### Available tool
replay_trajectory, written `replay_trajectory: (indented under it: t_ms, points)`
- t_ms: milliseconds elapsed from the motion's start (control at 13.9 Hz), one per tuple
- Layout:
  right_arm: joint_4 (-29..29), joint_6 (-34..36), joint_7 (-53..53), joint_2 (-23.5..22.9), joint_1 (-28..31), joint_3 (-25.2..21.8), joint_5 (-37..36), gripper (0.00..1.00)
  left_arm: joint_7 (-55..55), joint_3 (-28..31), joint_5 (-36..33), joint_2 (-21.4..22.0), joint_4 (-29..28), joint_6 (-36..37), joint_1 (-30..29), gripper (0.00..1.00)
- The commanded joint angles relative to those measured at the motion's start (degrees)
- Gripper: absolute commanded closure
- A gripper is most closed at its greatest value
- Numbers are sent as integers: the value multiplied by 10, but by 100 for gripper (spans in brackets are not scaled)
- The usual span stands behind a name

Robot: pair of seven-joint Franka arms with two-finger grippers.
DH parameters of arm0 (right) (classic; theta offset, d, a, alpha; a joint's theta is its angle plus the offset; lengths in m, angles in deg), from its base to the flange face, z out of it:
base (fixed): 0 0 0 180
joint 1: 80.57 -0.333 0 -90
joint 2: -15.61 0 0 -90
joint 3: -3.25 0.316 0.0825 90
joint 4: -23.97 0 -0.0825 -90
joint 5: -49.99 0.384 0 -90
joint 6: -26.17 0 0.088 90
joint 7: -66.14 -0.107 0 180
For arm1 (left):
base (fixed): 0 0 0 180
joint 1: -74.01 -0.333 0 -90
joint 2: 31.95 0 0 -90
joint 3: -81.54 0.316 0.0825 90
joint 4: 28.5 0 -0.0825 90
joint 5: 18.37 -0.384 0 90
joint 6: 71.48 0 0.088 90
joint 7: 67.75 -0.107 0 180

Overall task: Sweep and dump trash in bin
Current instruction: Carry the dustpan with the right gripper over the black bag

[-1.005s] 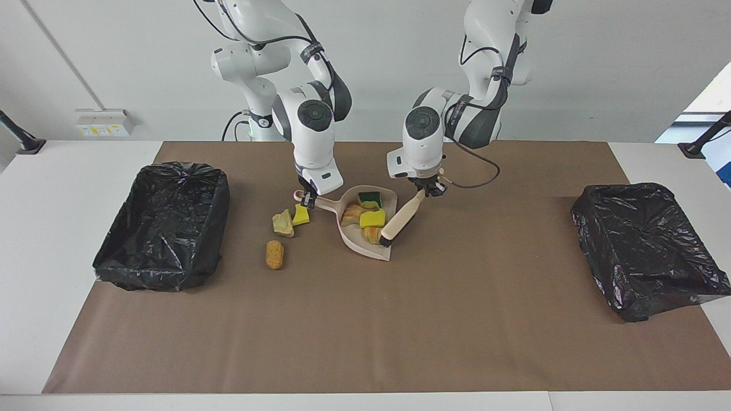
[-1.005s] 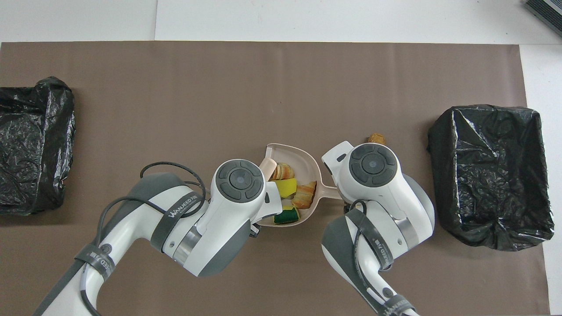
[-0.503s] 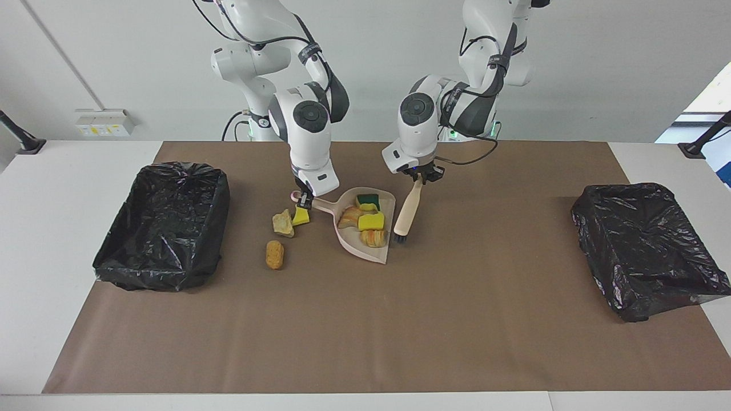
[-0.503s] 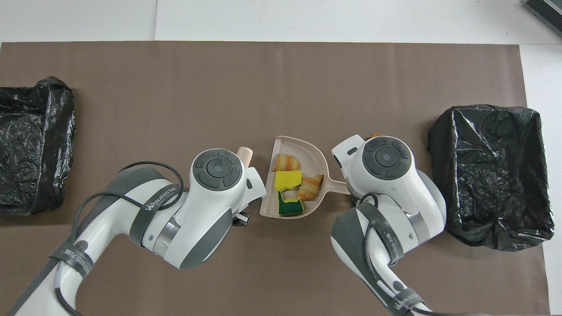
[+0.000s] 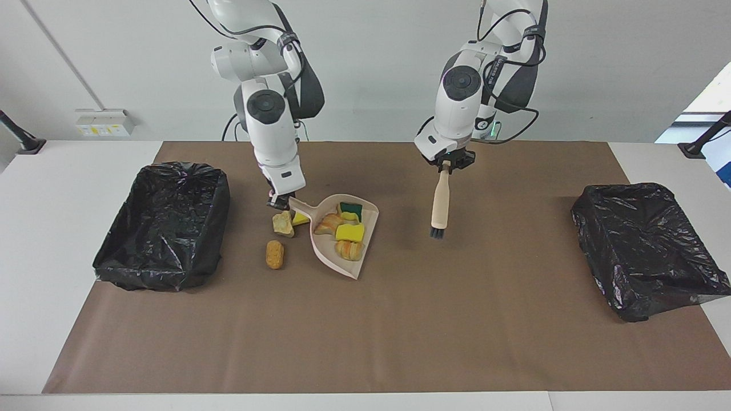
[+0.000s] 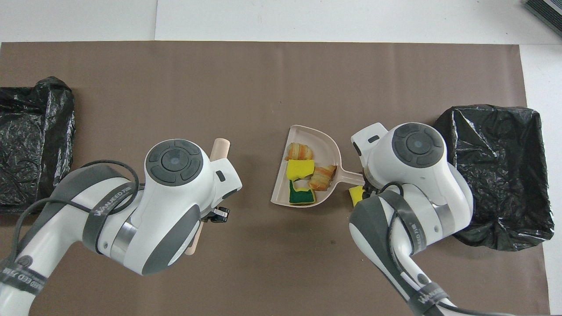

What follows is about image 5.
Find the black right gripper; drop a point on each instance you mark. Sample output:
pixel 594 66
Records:
pixel 280 196

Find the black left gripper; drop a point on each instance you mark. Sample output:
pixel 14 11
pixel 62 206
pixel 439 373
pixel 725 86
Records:
pixel 451 158

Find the beige rock-like bread chunk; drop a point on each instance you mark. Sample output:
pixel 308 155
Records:
pixel 282 224

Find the small yellow-green sponge piece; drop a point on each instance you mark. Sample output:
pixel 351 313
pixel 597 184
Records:
pixel 299 220

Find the beige hand brush black bristles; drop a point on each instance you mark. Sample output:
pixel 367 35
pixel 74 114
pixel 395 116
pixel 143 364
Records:
pixel 440 202

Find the brown fried croquette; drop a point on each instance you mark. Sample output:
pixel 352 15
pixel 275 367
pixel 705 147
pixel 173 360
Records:
pixel 274 254

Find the orange striped croissant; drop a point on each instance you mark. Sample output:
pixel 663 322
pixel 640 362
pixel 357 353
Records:
pixel 348 250
pixel 328 224

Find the pale pink plastic dustpan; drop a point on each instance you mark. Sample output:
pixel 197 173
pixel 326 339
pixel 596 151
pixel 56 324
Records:
pixel 322 248

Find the large yellow-green sponge piece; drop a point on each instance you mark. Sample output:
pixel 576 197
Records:
pixel 351 210

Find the plain yellow sponge piece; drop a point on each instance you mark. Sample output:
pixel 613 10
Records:
pixel 350 232

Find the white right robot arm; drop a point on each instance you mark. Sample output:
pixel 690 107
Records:
pixel 268 137

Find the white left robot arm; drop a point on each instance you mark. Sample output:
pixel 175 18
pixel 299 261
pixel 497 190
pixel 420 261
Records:
pixel 454 114

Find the bin lined with black bag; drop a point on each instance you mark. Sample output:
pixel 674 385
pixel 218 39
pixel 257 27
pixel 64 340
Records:
pixel 645 251
pixel 165 228

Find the brown paper table mat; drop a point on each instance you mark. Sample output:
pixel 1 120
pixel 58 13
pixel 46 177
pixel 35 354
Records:
pixel 457 342

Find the black clamp stand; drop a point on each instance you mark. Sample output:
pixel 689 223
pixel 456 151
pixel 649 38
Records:
pixel 25 142
pixel 694 149

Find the bright window opening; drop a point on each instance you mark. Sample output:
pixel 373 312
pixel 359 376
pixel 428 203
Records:
pixel 714 97

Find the white wall socket strip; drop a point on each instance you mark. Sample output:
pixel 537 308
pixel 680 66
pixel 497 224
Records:
pixel 103 123

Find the grey wall conduit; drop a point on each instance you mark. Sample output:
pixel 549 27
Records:
pixel 65 57

